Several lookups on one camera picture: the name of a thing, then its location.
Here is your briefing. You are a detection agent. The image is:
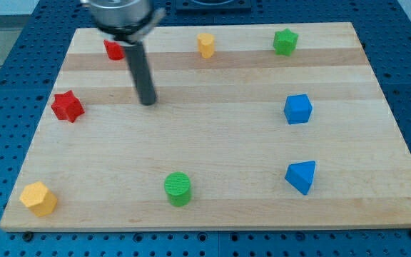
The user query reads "yellow hexagon block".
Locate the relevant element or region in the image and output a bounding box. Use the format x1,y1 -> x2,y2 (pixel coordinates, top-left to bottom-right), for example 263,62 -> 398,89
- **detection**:
19,181 -> 58,217

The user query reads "red star block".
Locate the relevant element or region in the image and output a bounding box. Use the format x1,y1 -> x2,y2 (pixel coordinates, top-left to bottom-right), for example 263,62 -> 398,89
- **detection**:
51,90 -> 85,123

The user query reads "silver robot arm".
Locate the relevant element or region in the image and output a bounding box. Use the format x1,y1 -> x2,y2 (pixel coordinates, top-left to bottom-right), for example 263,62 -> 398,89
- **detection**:
81,0 -> 166,46

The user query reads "dark grey pointer rod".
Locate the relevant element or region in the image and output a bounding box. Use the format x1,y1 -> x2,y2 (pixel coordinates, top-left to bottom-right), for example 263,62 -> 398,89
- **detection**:
123,41 -> 157,106

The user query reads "red heart block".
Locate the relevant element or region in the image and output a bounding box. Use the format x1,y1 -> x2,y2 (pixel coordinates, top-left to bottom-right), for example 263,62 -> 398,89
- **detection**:
103,40 -> 125,61

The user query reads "yellow heart block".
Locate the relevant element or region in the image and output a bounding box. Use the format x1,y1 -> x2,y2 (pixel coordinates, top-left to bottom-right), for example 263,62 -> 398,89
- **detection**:
196,33 -> 215,59

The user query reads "wooden board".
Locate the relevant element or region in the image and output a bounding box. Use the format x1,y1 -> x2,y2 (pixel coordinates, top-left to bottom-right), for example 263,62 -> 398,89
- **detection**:
0,22 -> 411,232

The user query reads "green star block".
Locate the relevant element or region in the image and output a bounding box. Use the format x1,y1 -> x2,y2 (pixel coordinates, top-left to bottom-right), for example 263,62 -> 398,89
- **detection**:
273,29 -> 298,56

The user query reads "blue triangular prism block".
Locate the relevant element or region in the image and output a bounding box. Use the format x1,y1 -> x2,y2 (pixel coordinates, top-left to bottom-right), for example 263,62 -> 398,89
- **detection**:
285,161 -> 316,195

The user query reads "blue cube block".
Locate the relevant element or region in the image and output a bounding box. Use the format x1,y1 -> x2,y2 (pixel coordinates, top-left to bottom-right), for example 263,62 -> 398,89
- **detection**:
283,94 -> 313,125

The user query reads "green cylinder block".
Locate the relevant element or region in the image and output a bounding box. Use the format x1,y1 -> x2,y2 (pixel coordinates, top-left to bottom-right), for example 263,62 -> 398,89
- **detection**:
164,171 -> 192,207

